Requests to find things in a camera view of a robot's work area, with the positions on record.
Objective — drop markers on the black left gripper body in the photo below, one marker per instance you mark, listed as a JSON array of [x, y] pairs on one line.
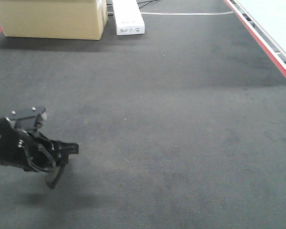
[[31, 150]]

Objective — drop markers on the dark grey brake pad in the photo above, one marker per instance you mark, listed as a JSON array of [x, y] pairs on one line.
[[54, 176]]

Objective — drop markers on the white conveyor side rail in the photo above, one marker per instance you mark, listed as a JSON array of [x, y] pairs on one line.
[[270, 17]]

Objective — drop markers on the cardboard box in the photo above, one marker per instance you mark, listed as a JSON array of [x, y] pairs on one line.
[[58, 19]]

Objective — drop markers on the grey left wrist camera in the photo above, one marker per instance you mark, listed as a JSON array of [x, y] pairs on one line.
[[31, 118]]

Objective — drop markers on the white long carton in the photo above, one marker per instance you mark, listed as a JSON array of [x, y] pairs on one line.
[[127, 17]]

